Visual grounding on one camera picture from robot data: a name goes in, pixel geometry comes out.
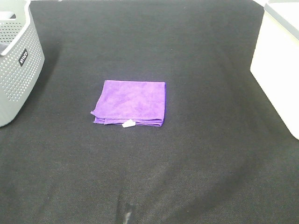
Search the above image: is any grey perforated plastic basket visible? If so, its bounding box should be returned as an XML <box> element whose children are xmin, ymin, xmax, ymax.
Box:
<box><xmin>0</xmin><ymin>0</ymin><xmax>45</xmax><ymax>126</ymax></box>

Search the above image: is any purple towel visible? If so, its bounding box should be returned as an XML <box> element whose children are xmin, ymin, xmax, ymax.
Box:
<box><xmin>91</xmin><ymin>80</ymin><xmax>166</xmax><ymax>127</ymax></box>

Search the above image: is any black table cloth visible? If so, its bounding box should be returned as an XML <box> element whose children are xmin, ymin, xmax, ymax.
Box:
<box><xmin>0</xmin><ymin>0</ymin><xmax>299</xmax><ymax>224</ymax></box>

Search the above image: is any white storage box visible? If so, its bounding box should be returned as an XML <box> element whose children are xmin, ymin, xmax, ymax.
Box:
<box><xmin>250</xmin><ymin>0</ymin><xmax>299</xmax><ymax>139</ymax></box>

